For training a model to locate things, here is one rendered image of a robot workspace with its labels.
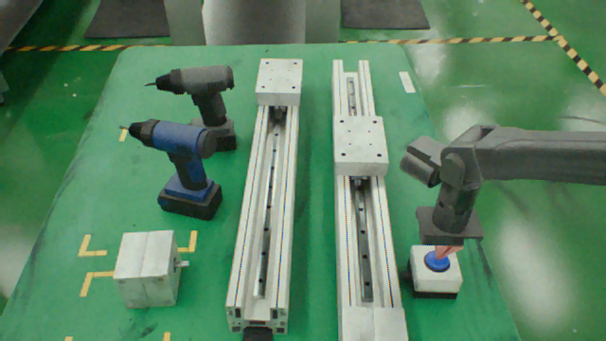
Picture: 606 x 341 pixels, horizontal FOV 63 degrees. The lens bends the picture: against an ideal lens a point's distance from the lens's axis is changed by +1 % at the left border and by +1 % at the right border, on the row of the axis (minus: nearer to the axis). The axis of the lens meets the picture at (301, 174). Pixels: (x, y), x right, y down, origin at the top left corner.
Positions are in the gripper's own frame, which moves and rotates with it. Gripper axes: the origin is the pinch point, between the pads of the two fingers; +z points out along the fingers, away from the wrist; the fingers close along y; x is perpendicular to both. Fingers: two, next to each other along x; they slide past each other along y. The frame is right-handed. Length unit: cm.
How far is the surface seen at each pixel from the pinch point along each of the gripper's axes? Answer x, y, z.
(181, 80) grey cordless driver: -37, 53, -12
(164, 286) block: 7.0, 48.6, 2.4
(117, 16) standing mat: -270, 161, 88
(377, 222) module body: -7.1, 10.4, -0.1
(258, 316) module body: 11.5, 31.8, 3.9
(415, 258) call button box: -0.7, 3.7, 2.3
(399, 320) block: 14.3, 9.0, -1.3
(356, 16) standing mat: -277, -7, 87
